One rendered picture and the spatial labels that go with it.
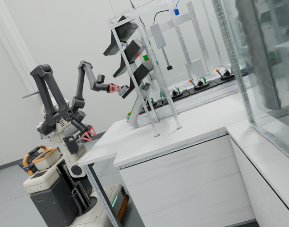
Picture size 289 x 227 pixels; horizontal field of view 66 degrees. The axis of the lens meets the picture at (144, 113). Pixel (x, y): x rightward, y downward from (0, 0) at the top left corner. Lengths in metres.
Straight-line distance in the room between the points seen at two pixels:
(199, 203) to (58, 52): 4.70
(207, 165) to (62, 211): 1.36
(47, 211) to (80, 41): 3.84
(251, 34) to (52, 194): 1.90
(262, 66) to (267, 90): 0.09
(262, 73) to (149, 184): 0.99
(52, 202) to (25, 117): 4.57
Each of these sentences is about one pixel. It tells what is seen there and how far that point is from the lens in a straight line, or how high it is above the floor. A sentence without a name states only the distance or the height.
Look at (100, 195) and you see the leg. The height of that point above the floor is 0.53.
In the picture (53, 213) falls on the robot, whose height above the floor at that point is 0.46.
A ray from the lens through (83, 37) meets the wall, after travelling 5.27.
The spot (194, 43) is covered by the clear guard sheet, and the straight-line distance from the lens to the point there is 3.38.
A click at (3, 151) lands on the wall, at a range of 7.56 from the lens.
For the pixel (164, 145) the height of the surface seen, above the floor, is 0.86.
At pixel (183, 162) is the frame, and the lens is 1.44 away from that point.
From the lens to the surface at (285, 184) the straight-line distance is 0.88.
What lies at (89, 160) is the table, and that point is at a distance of 1.75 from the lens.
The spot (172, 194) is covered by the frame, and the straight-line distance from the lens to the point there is 1.57.
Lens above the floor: 1.40
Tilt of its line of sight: 13 degrees down
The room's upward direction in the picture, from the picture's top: 23 degrees counter-clockwise
